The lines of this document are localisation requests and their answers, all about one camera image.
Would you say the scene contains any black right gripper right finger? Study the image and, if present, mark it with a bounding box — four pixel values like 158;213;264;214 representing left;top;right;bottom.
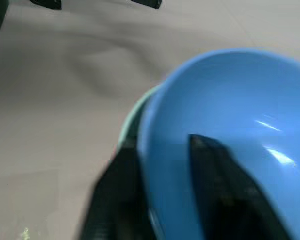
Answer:
188;134;292;240

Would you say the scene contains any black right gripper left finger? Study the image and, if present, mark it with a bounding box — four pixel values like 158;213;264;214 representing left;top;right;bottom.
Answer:
77;138;152;240

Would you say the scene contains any blue plastic bowl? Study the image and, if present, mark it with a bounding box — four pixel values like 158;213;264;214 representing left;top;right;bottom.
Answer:
136;47;300;240

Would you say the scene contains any green plastic bowl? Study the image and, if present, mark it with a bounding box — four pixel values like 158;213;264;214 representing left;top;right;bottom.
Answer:
117;84;166;152

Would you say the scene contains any black chair caster foot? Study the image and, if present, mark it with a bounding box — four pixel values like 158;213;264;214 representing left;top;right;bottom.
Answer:
131;0;163;10
29;0;63;11

